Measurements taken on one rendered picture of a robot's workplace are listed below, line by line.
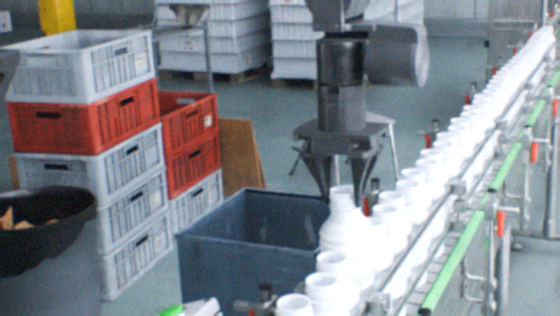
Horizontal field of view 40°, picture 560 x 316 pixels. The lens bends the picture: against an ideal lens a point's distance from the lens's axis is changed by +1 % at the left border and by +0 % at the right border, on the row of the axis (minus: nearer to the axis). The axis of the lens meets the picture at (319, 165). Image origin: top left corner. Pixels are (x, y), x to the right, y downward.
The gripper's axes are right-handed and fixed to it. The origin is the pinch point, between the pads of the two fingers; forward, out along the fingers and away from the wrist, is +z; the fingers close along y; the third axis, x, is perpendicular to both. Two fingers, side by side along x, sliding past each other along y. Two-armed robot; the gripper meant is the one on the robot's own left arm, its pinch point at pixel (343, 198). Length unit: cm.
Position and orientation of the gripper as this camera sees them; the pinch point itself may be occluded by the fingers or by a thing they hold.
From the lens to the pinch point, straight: 94.0
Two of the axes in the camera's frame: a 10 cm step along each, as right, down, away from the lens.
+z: 0.3, 9.6, 2.9
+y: -9.3, -0.8, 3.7
